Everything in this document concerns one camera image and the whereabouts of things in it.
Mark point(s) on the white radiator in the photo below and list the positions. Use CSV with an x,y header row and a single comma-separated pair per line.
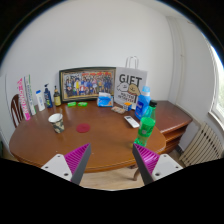
x,y
203,146

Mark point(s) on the brown wooden side cabinet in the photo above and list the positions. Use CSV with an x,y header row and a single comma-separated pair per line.
x,y
170,116

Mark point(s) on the long pink box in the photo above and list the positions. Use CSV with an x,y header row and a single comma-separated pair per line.
x,y
23,100

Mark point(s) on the small green block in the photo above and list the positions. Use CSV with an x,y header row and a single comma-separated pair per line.
x,y
82,104
71,104

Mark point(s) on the camouflage paper cup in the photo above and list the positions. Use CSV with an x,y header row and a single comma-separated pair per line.
x,y
57,124

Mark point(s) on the window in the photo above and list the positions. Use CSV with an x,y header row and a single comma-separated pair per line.
x,y
220,100

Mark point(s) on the blue detergent bottle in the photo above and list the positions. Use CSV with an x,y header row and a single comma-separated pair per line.
x,y
142,103

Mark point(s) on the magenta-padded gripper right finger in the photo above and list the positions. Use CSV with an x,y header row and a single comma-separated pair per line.
x,y
165,165

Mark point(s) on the blue tissue pack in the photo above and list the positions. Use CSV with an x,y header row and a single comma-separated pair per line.
x,y
105,100

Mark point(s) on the yellow brown pump bottle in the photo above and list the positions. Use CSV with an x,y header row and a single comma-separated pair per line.
x,y
57,98

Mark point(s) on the flat round red coaster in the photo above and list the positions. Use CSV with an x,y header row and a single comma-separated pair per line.
x,y
83,128

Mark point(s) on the white bottle with blue cap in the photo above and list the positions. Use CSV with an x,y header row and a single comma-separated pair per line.
x,y
40,101

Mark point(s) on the framed group photo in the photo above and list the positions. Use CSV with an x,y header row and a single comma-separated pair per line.
x,y
87,84

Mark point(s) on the dark blue pump bottle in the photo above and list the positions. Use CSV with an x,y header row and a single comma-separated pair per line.
x,y
48,98

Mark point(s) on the brown wooden chair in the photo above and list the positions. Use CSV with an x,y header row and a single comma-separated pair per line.
x,y
16,111

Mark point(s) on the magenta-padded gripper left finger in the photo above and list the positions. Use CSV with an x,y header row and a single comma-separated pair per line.
x,y
56,165

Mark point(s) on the colourful puzzle cube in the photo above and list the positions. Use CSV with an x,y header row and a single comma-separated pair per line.
x,y
127,106

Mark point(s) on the long white green box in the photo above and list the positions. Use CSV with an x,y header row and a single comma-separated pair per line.
x,y
30,96

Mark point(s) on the white remote control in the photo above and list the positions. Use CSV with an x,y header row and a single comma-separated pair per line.
x,y
131,121

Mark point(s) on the green plastic drink bottle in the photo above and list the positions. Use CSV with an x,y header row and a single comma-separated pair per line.
x,y
145,128

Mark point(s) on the white paper gift bag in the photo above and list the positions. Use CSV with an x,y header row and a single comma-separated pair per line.
x,y
128,83

